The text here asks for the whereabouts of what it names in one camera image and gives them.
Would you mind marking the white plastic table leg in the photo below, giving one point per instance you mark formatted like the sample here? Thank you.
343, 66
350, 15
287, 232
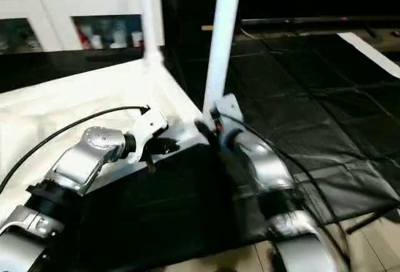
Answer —
149, 12
222, 40

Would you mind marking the tan label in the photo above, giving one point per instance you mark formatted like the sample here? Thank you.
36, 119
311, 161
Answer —
207, 27

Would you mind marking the white glass door cabinet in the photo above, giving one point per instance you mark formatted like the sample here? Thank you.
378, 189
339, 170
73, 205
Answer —
75, 0

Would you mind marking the black stand foot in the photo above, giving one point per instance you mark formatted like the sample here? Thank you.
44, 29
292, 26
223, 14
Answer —
372, 219

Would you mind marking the red bottle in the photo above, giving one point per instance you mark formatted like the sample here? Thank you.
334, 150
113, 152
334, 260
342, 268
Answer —
86, 35

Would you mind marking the white plastic table top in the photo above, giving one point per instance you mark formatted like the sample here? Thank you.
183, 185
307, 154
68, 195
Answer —
75, 97

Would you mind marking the black work mat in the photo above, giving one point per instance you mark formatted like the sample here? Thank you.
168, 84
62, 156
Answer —
300, 97

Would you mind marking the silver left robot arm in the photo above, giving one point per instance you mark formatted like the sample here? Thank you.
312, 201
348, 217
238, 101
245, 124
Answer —
81, 166

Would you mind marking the white cup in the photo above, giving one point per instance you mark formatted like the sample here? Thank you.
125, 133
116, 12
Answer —
136, 38

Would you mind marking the white bottle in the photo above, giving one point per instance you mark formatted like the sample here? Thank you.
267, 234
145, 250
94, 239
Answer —
119, 34

